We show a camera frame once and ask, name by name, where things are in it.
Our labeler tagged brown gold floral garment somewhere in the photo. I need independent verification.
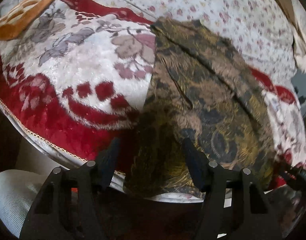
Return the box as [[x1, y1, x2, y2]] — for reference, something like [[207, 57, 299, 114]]
[[124, 18, 276, 198]]

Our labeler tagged red white plush blanket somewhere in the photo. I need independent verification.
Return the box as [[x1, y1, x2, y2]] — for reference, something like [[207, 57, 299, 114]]
[[0, 0, 306, 203]]

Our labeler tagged white floral quilt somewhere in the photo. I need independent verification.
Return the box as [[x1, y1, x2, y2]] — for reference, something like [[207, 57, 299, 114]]
[[94, 0, 296, 86]]

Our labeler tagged orange checkered cushion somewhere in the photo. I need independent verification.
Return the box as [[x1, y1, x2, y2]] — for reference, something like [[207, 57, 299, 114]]
[[0, 0, 54, 41]]

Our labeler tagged beige curtain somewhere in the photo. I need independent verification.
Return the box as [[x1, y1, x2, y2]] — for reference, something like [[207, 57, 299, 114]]
[[278, 0, 306, 73]]

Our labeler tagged thin black cable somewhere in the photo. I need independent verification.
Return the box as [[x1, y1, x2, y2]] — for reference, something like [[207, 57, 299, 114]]
[[110, 0, 153, 22]]

